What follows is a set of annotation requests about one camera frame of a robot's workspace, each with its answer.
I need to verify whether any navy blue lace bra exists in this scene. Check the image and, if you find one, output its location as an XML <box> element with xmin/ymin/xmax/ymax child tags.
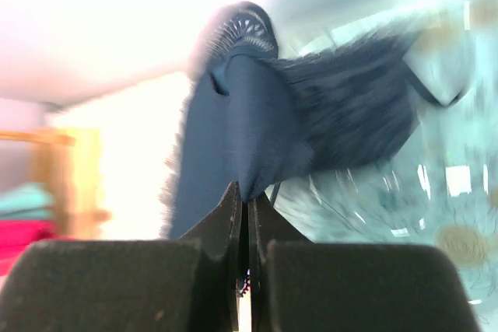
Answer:
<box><xmin>161</xmin><ymin>2</ymin><xmax>466</xmax><ymax>240</ymax></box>

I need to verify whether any teal folded cloth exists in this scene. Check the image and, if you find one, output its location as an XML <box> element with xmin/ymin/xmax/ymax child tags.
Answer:
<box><xmin>1</xmin><ymin>183</ymin><xmax>55</xmax><ymax>220</ymax></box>

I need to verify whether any magenta red towel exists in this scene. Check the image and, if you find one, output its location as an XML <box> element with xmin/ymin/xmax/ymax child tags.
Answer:
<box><xmin>0</xmin><ymin>219</ymin><xmax>72</xmax><ymax>276</ymax></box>

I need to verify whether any wooden clothes rack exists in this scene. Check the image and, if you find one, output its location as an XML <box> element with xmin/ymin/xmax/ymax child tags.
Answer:
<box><xmin>1</xmin><ymin>128</ymin><xmax>111</xmax><ymax>239</ymax></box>

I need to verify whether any clear teal plastic tub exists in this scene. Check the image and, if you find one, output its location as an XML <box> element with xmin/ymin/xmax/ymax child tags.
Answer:
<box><xmin>270</xmin><ymin>0</ymin><xmax>497</xmax><ymax>331</ymax></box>

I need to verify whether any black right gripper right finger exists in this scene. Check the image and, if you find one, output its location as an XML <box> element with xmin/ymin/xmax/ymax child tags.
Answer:
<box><xmin>248</xmin><ymin>196</ymin><xmax>479</xmax><ymax>332</ymax></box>

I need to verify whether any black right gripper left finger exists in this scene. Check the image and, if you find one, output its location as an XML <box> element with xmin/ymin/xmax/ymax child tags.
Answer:
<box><xmin>1</xmin><ymin>183</ymin><xmax>242</xmax><ymax>332</ymax></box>

